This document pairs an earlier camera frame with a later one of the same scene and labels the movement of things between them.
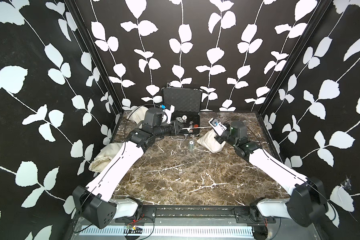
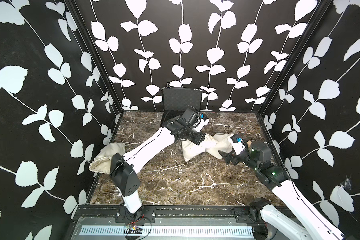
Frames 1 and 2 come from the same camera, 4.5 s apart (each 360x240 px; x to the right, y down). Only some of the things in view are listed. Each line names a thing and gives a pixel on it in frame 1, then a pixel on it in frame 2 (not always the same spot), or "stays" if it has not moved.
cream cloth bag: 138,115 -> 190,149
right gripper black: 220,139 -> 227,157
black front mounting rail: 242,214 stays
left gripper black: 174,129 -> 200,137
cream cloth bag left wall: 104,157 stays
